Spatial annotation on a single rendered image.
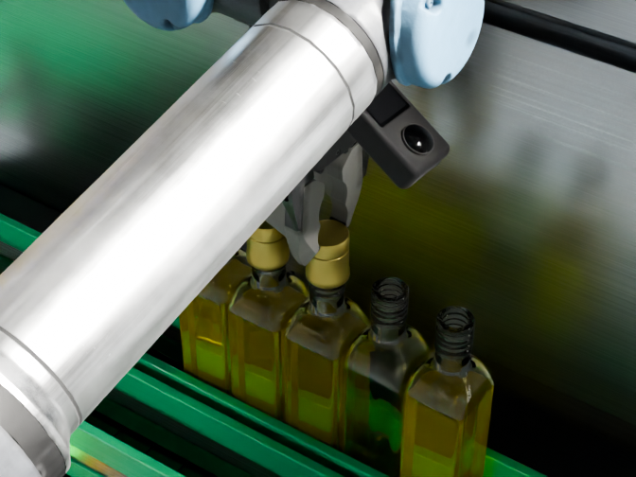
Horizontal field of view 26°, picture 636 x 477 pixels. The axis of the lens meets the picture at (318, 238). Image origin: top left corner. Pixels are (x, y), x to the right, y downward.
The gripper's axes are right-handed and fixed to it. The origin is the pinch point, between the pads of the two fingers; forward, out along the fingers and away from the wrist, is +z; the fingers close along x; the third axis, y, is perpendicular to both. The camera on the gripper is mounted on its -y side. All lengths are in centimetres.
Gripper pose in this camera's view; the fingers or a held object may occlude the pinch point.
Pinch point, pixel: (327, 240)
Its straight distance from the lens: 108.1
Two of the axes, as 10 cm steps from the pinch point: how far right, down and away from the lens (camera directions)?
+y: -8.0, -3.9, 4.6
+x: -6.0, 5.2, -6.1
